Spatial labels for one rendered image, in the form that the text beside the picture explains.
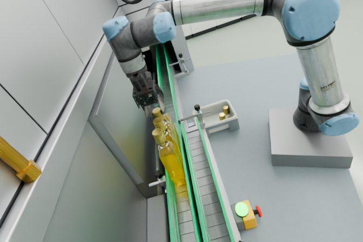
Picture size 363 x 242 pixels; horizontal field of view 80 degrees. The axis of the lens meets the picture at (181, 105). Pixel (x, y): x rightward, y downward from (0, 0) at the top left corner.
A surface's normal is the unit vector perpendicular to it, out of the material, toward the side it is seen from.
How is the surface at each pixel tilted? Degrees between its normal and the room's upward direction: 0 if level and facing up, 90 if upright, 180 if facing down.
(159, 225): 0
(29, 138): 90
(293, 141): 2
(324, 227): 0
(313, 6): 84
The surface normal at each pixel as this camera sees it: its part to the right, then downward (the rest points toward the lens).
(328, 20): -0.11, 0.54
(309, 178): -0.29, -0.76
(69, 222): 0.95, -0.31
